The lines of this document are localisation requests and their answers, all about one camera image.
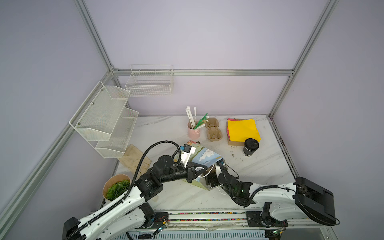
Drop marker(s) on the paper coffee cup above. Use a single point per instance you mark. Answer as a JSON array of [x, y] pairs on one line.
[[250, 146]]

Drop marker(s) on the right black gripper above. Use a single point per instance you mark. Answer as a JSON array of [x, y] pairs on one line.
[[214, 184]]

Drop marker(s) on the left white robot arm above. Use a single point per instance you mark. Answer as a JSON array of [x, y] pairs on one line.
[[131, 210]]

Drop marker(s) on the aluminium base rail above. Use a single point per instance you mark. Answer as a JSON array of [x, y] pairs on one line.
[[210, 220]]

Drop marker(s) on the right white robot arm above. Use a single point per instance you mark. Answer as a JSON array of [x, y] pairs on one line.
[[302, 199]]

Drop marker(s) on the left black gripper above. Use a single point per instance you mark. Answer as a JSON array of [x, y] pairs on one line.
[[191, 174]]

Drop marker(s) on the stacked brown cup carriers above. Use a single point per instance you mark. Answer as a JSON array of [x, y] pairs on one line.
[[214, 134]]

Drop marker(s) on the cardboard napkin box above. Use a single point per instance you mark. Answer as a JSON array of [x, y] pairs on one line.
[[234, 143]]

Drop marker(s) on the brown paper bag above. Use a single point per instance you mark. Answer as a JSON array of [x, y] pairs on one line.
[[131, 159]]

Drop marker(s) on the painted paper gift bag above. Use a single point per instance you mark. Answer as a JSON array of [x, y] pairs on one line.
[[198, 154]]

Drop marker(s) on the lower white mesh shelf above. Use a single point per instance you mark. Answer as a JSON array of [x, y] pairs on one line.
[[119, 140]]

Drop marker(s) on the white wire basket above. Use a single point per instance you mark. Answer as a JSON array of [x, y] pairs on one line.
[[151, 80]]

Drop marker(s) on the paper bowl of greens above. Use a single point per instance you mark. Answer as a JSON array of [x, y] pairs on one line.
[[116, 186]]

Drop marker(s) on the pink straw bucket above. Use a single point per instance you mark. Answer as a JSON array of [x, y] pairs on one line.
[[193, 134]]

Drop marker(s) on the upper white mesh shelf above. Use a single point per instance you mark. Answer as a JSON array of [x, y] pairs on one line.
[[97, 117]]

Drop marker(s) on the white mesh shelf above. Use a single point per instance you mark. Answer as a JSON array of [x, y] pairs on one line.
[[119, 140], [97, 117]]

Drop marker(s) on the yellow napkin stack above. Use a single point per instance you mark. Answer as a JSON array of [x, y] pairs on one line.
[[241, 130]]

